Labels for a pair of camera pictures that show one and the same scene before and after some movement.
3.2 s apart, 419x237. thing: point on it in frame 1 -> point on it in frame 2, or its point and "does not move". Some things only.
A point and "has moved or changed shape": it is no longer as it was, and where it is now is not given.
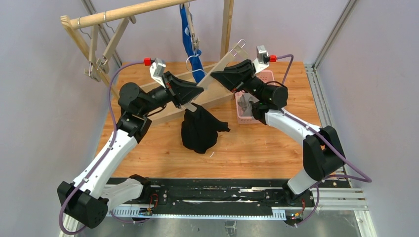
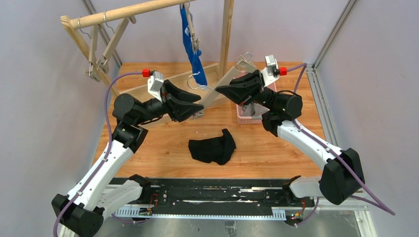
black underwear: x=200 y=129 -> x=219 y=150
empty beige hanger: x=93 y=71 does not move
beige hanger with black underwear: x=200 y=122 has moved or changed shape
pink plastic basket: x=266 y=76 does not move
